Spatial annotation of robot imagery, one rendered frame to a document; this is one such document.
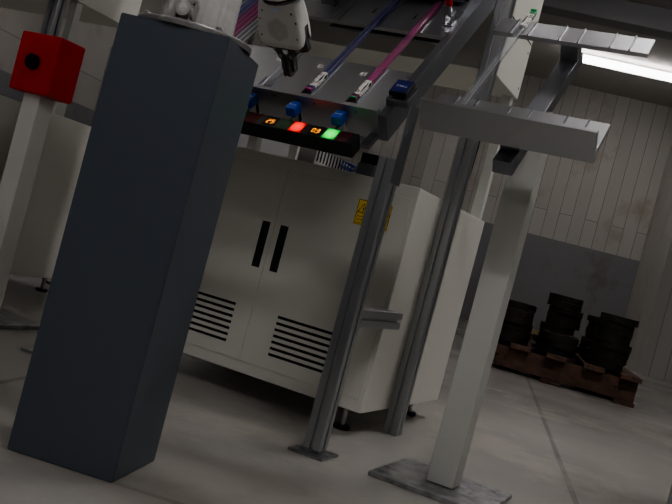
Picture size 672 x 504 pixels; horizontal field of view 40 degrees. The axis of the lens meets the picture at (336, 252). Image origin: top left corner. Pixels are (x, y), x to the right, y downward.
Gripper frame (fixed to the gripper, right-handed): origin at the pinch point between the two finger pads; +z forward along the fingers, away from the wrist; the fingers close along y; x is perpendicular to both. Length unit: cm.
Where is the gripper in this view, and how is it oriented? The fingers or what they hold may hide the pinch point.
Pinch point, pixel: (289, 65)
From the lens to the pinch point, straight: 197.8
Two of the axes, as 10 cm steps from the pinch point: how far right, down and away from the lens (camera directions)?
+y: 8.9, 2.3, -4.0
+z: 0.8, 7.7, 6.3
